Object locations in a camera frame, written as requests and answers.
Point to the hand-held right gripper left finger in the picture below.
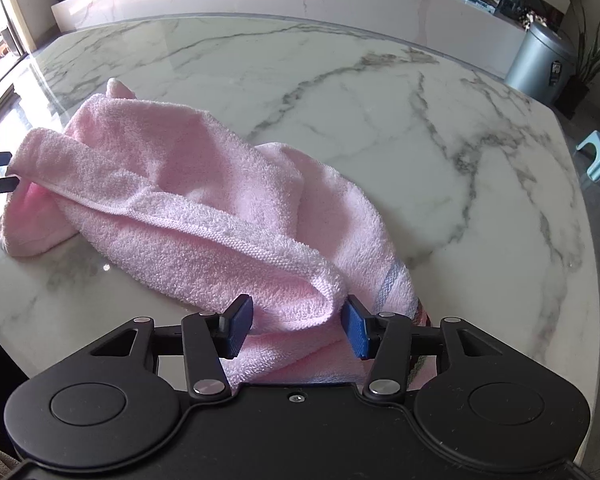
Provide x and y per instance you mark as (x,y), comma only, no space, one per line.
(239,327)

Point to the potted long-leaf plant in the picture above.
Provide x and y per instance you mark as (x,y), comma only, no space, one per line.
(597,55)

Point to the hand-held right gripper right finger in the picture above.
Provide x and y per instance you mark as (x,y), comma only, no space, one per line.
(354,327)

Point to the glass jar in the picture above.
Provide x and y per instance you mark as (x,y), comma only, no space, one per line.
(512,2)

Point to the white marble media cabinet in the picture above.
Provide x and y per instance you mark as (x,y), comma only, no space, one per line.
(280,5)

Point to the pink towel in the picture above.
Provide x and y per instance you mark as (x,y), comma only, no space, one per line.
(180,220)

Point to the grey round trash can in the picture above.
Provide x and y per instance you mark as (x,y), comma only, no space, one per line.
(540,60)

